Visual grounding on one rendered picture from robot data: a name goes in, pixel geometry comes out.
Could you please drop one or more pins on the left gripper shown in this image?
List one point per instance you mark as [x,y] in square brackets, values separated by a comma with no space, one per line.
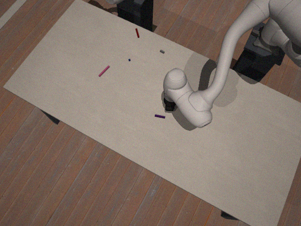
[170,104]

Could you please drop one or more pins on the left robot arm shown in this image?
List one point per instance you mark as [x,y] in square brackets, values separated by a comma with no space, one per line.
[282,30]

